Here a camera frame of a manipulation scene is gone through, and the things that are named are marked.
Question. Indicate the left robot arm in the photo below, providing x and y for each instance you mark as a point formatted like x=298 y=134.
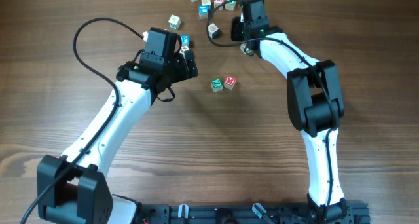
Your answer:
x=72 y=188

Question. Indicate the brown picture block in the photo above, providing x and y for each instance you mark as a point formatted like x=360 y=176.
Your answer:
x=183 y=49

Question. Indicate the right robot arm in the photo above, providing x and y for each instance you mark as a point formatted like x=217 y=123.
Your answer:
x=314 y=103

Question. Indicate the red number nine block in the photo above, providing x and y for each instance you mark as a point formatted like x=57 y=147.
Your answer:
x=219 y=4

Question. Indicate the green letter Z block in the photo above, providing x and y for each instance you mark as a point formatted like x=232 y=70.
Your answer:
x=216 y=84

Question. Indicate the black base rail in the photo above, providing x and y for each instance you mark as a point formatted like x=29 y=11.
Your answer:
x=348 y=213

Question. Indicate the red letter M block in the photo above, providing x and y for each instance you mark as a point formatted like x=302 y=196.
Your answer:
x=229 y=82

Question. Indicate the blue picture block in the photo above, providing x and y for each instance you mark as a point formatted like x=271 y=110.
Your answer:
x=203 y=11

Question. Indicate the white green-sided picture block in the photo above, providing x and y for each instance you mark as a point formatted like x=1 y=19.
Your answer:
x=247 y=51

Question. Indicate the green letter V block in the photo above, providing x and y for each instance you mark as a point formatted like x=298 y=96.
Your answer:
x=230 y=5

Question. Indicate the blue letter P block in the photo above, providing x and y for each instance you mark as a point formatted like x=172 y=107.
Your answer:
x=185 y=40

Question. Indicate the white teal-sided block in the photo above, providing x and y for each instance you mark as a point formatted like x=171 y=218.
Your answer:
x=174 y=21

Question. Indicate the white blue-sided picture block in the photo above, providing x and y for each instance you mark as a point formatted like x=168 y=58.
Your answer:
x=213 y=31

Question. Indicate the cream picture block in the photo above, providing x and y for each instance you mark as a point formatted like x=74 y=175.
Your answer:
x=206 y=3

